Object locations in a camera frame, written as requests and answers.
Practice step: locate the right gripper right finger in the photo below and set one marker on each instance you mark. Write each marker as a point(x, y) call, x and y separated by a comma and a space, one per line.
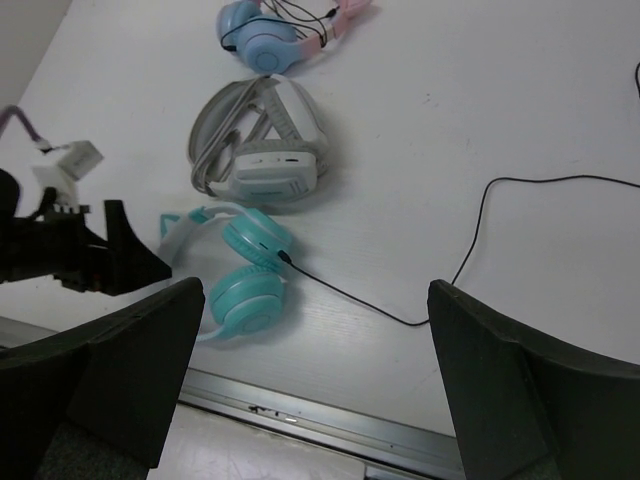
point(526, 405)

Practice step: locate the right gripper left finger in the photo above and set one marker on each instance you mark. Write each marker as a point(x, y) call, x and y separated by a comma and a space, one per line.
point(96, 401)

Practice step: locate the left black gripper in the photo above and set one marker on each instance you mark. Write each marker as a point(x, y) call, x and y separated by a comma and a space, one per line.
point(55, 241)

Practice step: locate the teal cat-ear headphones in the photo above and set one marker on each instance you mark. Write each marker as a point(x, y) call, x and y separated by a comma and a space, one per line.
point(251, 298)

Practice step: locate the white grey headphones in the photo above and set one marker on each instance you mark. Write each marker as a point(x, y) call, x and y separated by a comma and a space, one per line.
point(260, 140)

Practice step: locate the blue pink cat-ear headphones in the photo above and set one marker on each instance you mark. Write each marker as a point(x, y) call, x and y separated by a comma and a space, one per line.
point(270, 44)

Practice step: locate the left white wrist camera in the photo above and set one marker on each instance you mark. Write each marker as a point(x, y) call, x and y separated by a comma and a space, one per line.
point(62, 167)

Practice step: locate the aluminium front rail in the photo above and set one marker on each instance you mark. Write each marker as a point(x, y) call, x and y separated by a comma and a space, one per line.
point(390, 444)

